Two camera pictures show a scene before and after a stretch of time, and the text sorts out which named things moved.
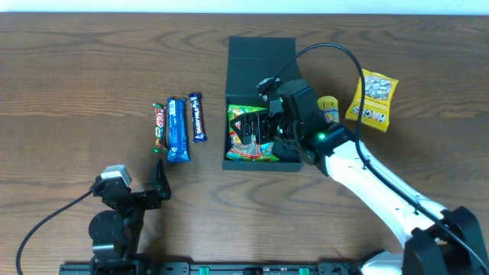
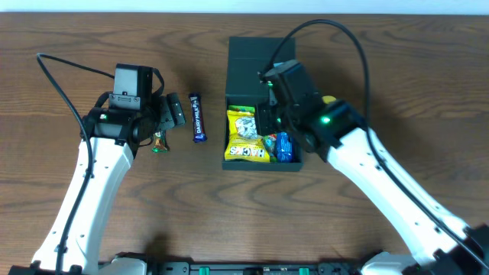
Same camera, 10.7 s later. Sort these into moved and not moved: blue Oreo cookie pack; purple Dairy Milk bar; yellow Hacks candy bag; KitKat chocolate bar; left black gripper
Moved: yellow Hacks candy bag; left black gripper; blue Oreo cookie pack
Not moved: KitKat chocolate bar; purple Dairy Milk bar
